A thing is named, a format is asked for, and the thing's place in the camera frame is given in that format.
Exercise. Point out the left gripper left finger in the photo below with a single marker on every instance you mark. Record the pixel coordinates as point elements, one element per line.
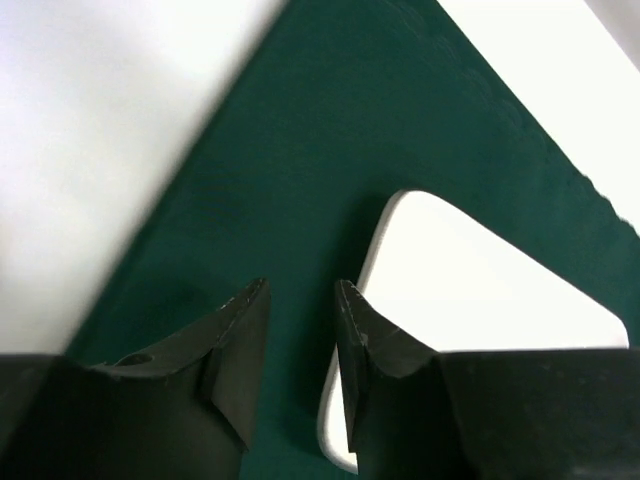
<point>182,408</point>

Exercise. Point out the white rectangular plate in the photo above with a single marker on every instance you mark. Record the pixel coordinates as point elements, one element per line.
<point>455,286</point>

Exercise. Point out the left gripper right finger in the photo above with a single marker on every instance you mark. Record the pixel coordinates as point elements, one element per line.
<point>415,413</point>

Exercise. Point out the dark green cloth napkin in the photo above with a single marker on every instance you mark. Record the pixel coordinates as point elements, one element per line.
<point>344,104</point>

